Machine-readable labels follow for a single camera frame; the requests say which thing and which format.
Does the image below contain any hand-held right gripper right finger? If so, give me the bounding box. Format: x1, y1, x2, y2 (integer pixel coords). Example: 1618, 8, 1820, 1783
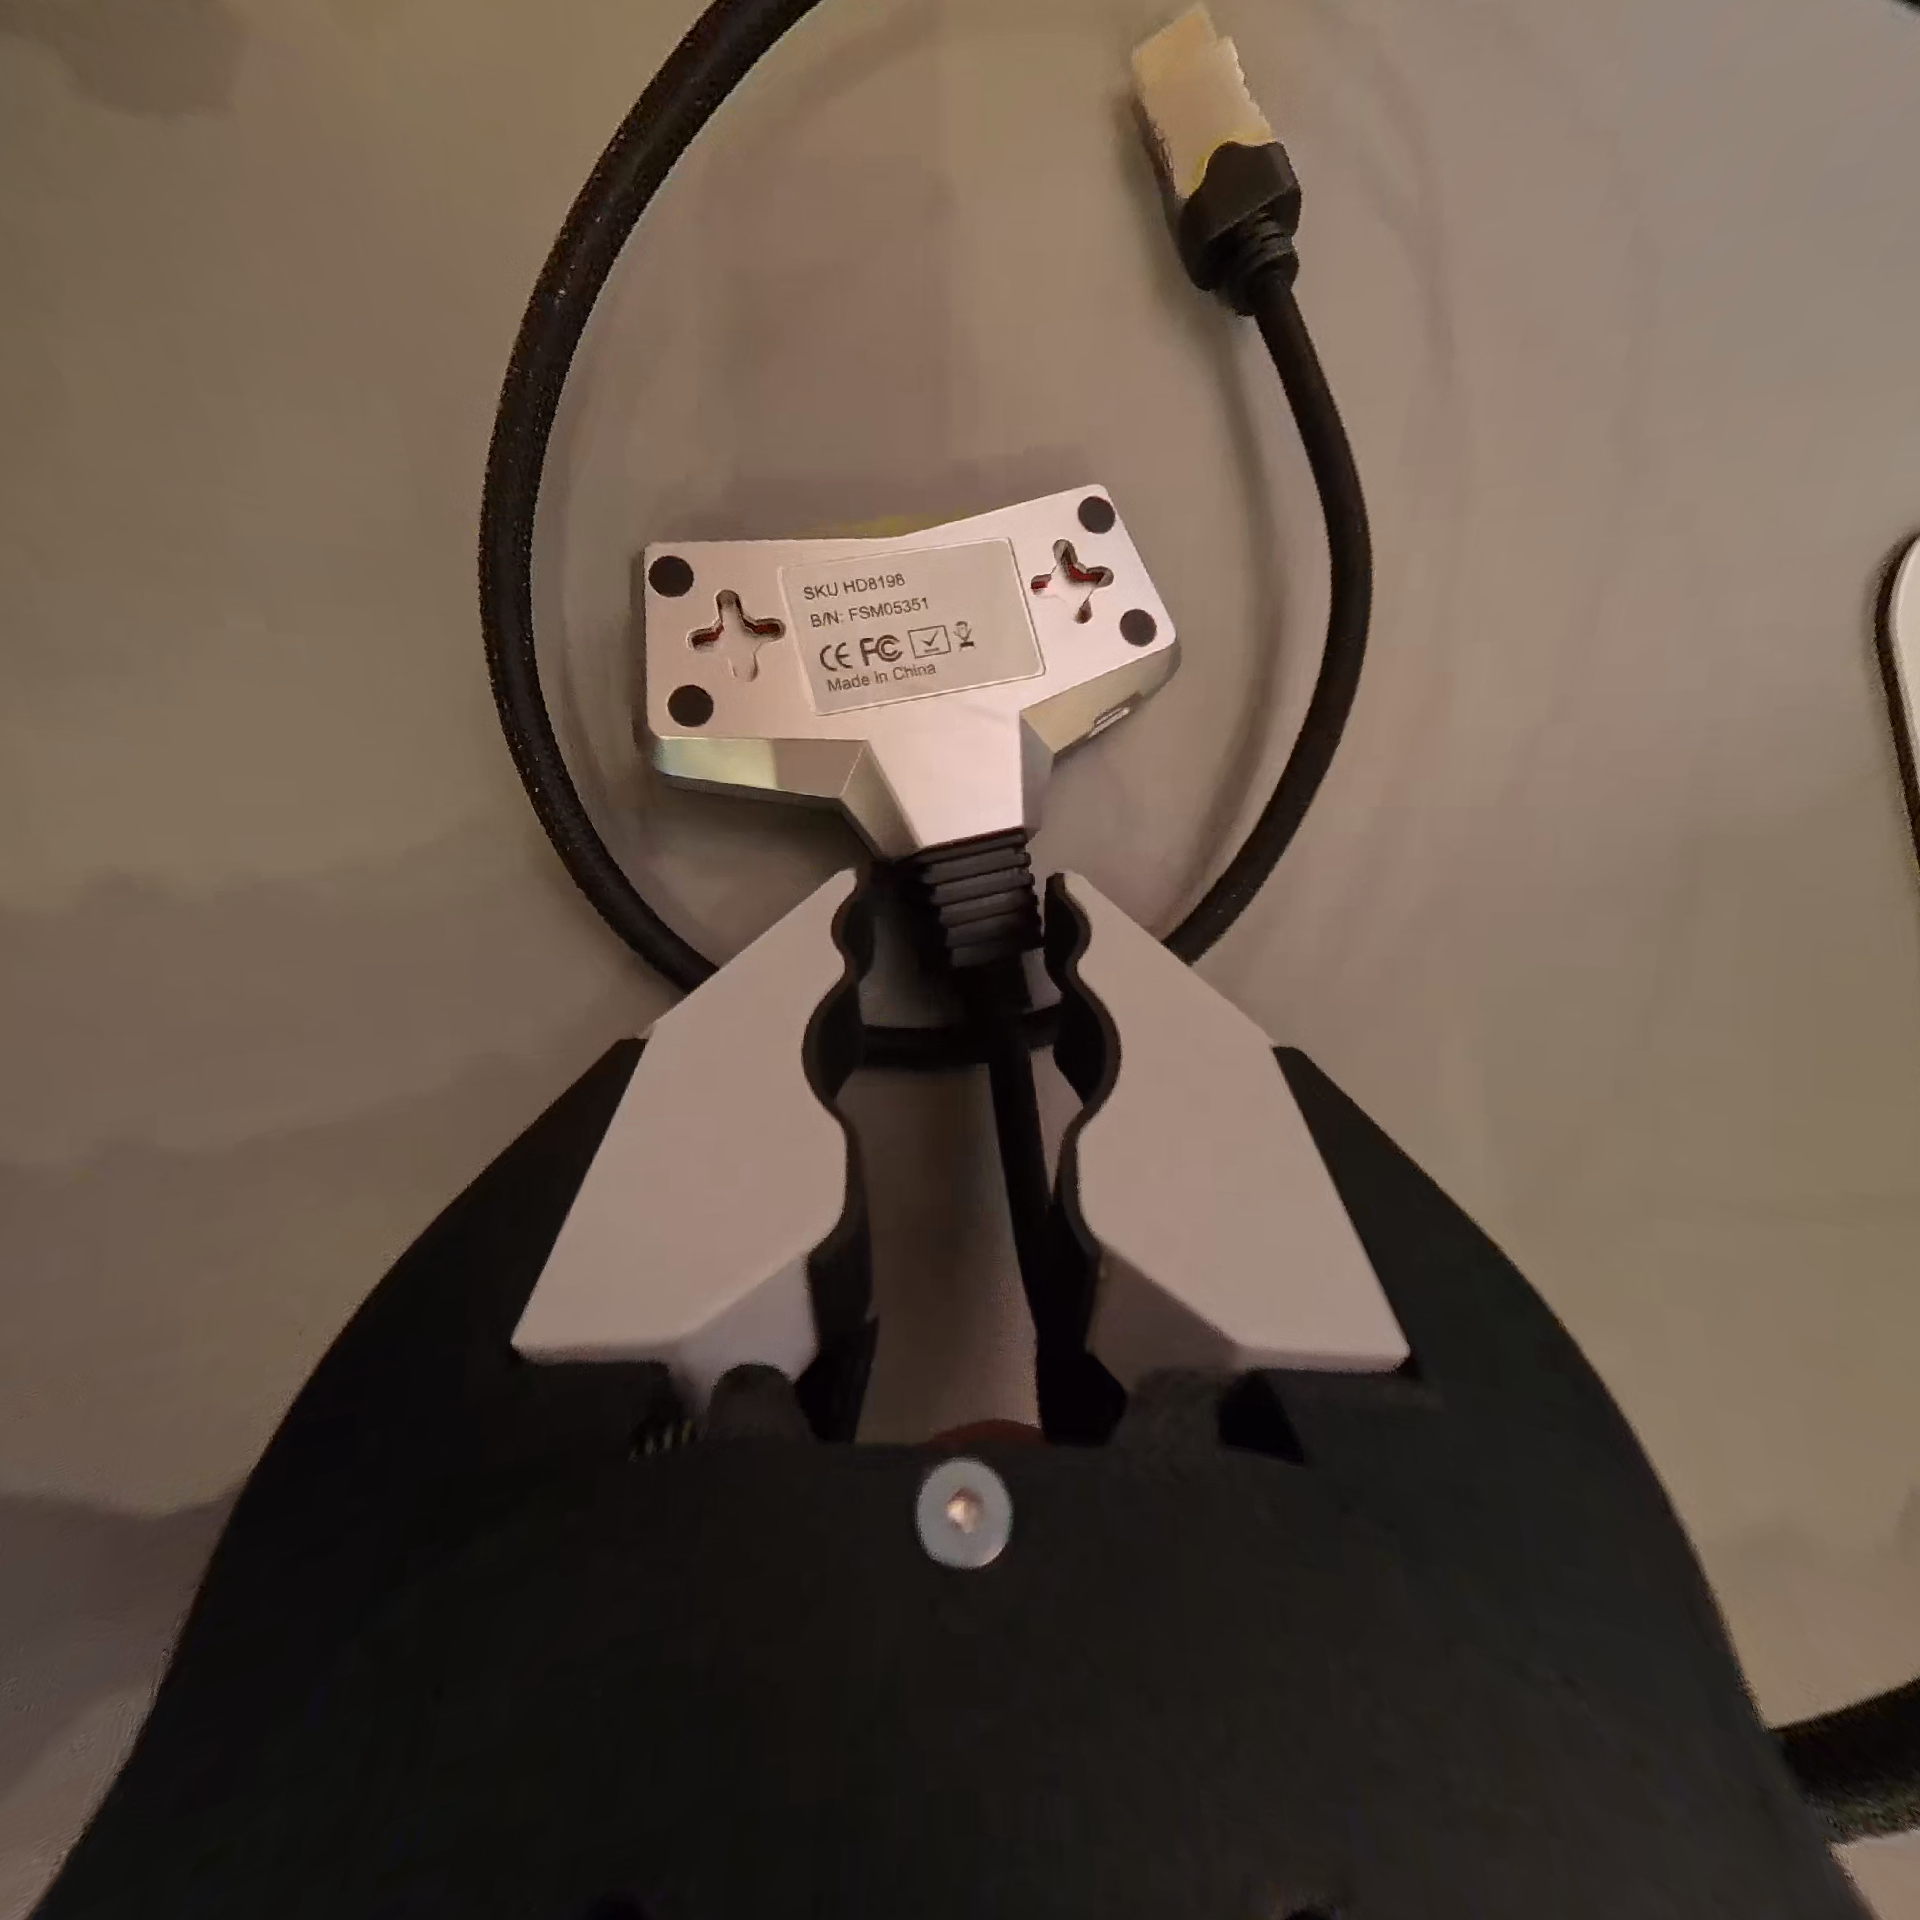
1042, 874, 1413, 1442

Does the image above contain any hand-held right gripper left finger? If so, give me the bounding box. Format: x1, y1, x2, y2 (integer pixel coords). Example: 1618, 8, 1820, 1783
511, 868, 889, 1442

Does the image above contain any black switch pigtail cable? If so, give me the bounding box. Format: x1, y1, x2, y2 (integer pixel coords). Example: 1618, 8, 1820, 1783
473, 0, 1920, 1852

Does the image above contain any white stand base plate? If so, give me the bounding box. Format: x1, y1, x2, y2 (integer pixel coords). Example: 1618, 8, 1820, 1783
1875, 533, 1920, 871

